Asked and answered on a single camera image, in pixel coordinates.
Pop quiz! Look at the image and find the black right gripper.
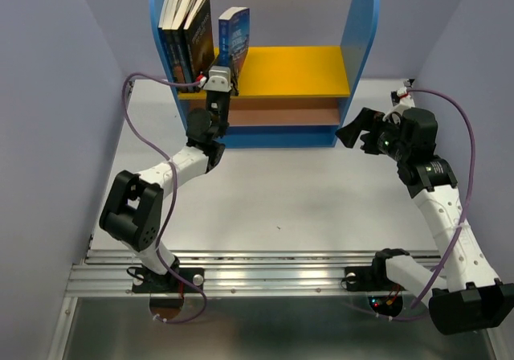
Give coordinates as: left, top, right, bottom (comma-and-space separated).
333, 107, 410, 163

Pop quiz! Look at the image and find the Jane Eyre book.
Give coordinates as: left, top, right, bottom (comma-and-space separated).
218, 6, 250, 79

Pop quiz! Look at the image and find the Three Days to See book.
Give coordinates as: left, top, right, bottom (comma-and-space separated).
186, 0, 215, 82

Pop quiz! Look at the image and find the A Tale of Two Cities book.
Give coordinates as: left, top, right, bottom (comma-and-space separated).
167, 0, 186, 84

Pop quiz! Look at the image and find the Nineteen Eighty-Four book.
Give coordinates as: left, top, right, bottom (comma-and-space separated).
176, 0, 196, 84

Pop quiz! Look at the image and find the Animal Farm book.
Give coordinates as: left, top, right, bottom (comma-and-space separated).
158, 0, 176, 82

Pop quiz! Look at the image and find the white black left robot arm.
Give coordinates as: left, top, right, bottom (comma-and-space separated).
99, 55, 239, 291

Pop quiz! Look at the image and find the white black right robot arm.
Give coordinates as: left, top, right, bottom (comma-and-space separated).
336, 108, 513, 335

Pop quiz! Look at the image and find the blue yellow wooden bookshelf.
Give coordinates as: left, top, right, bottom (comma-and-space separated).
149, 0, 380, 148

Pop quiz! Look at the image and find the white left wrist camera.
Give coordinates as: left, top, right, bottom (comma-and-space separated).
198, 65, 232, 92

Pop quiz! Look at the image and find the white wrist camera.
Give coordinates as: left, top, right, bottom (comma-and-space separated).
382, 87, 415, 125
198, 65, 232, 92

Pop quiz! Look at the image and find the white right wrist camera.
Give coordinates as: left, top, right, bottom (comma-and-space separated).
382, 87, 415, 125

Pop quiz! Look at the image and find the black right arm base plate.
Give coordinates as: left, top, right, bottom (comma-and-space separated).
344, 266, 386, 292

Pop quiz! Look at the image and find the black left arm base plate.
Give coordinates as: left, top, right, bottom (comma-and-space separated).
126, 266, 205, 294

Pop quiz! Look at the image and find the aluminium mounting rail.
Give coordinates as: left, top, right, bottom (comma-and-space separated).
63, 249, 491, 297

